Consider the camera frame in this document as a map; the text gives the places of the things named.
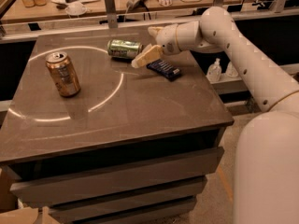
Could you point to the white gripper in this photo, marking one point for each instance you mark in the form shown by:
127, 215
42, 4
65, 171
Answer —
166, 38

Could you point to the green soda can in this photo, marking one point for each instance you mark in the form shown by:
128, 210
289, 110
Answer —
123, 49

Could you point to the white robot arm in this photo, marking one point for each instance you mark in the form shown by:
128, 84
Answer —
266, 187

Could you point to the orange soda can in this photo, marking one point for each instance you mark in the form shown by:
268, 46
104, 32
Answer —
63, 73

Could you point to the blue snack bar wrapper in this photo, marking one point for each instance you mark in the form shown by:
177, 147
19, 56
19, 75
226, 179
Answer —
164, 69

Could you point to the left clear sanitizer bottle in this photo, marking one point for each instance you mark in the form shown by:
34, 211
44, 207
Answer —
214, 71

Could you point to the clear sanitizer bottle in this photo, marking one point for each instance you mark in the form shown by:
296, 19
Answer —
214, 71
231, 71

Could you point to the right clear sanitizer bottle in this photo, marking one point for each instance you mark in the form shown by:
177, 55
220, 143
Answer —
231, 71

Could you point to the grey drawer cabinet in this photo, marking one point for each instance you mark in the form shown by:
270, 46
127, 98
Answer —
131, 146

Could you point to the metal railing post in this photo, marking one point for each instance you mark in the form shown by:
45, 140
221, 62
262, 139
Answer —
111, 14

